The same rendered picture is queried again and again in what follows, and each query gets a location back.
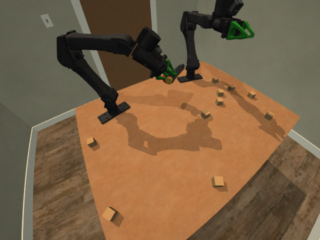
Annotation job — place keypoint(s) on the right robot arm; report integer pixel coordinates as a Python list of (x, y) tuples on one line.
[(70, 55)]

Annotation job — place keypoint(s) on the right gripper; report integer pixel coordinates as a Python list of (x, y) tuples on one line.
[(159, 67)]

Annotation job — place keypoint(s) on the small tan block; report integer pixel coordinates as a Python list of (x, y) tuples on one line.
[(205, 114), (110, 214), (91, 142), (231, 88), (215, 80), (220, 93), (219, 101), (251, 94), (217, 181), (269, 115)]

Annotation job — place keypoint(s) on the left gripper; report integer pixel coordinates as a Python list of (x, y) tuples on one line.
[(235, 29)]

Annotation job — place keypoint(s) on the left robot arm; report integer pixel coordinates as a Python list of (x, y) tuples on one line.
[(224, 11)]

